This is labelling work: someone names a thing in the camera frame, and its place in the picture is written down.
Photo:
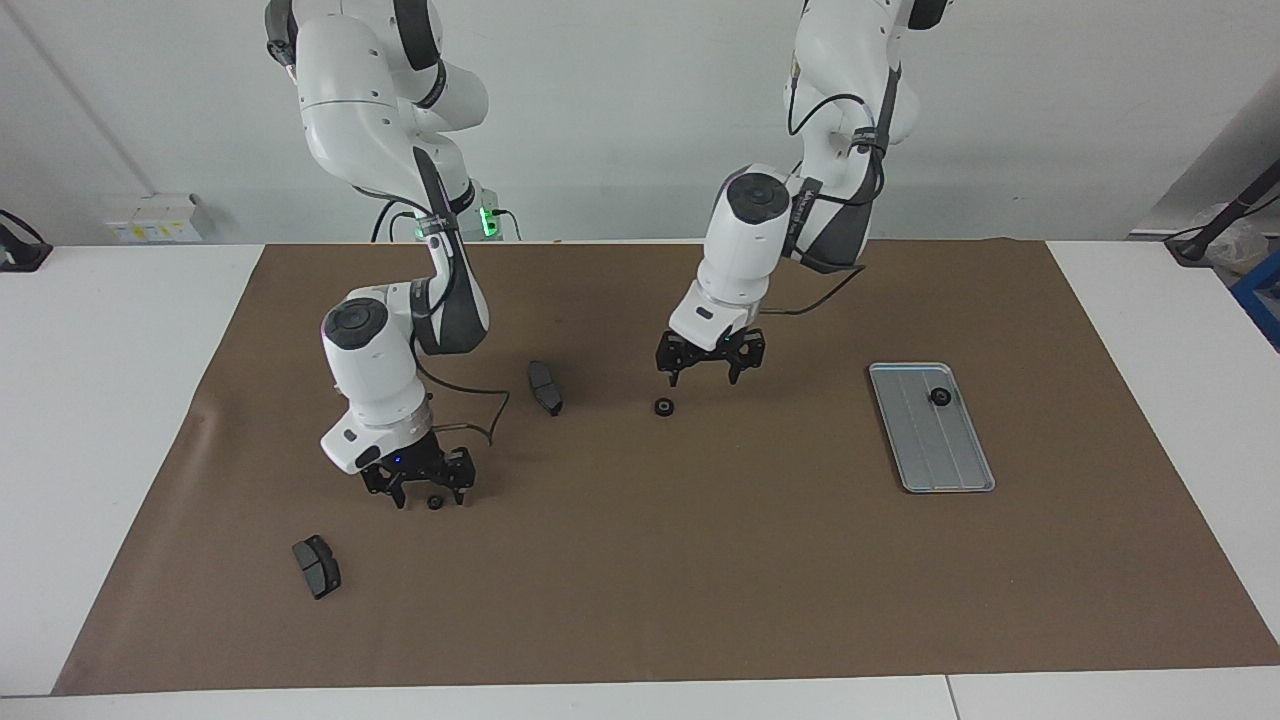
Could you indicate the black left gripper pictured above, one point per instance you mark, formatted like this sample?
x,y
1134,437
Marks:
x,y
712,355

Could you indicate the clear plastic bag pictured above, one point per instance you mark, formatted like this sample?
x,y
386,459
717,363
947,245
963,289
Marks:
x,y
1240,245

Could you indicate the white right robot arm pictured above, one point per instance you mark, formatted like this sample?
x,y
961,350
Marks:
x,y
375,380

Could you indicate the black tripod leg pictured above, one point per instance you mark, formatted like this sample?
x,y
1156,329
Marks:
x,y
1195,245

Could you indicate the dark grey brake pad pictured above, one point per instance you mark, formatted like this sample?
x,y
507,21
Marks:
x,y
318,568
545,388

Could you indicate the blue crate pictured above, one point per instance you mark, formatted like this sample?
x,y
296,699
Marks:
x,y
1262,295

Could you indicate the brown table mat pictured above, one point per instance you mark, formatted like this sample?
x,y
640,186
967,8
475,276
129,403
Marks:
x,y
700,550

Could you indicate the black clamp stand base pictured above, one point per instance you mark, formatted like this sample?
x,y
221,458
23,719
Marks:
x,y
20,255

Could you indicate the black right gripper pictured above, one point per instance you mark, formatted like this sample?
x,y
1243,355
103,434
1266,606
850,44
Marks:
x,y
415,462

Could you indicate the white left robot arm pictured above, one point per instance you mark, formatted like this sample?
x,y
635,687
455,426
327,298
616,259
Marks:
x,y
745,250

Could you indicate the silver metal tray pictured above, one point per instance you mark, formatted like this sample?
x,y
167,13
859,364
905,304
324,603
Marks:
x,y
930,450

